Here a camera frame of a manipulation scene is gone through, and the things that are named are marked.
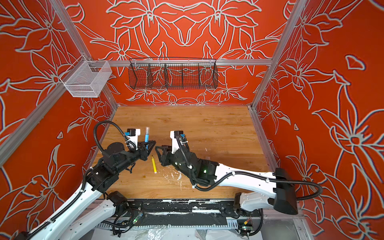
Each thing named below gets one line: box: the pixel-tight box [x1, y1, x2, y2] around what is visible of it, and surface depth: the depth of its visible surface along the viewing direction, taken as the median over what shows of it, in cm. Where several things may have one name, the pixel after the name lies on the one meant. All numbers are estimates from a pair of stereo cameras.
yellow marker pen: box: [151, 155, 158, 174], surface depth 88 cm
